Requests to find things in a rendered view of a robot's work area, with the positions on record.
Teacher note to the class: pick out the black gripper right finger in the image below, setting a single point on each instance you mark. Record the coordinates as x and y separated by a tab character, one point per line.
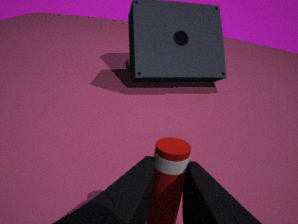
206	202

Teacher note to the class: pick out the red peg with white band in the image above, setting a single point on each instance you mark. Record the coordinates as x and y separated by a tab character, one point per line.
172	157

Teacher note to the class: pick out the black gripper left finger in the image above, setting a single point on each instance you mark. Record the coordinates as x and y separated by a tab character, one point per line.
125	202

